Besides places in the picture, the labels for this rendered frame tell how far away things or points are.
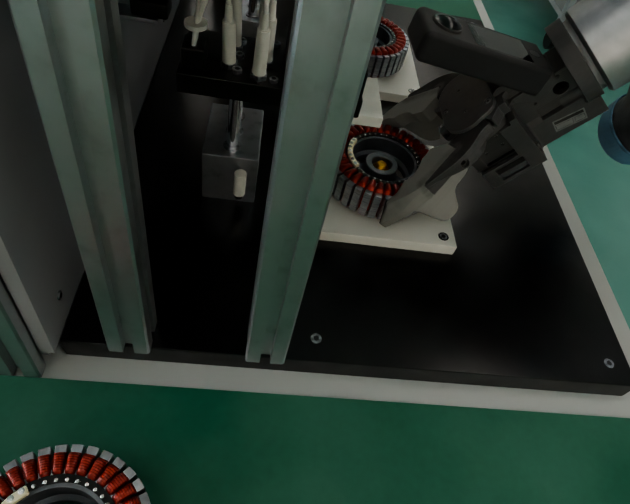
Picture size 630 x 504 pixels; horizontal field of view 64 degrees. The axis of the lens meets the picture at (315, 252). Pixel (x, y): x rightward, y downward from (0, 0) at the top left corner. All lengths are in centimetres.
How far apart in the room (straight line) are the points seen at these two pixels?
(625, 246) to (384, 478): 170
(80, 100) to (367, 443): 30
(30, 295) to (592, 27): 43
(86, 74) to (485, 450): 37
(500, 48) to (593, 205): 168
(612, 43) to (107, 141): 36
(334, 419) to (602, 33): 35
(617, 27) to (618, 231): 164
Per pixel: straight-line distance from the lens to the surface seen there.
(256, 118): 50
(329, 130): 22
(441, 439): 43
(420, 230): 50
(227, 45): 42
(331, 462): 40
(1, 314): 36
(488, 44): 44
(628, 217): 215
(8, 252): 32
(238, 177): 46
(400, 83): 69
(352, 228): 48
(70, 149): 25
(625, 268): 194
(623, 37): 45
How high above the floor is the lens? 113
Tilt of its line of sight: 50 degrees down
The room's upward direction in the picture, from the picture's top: 16 degrees clockwise
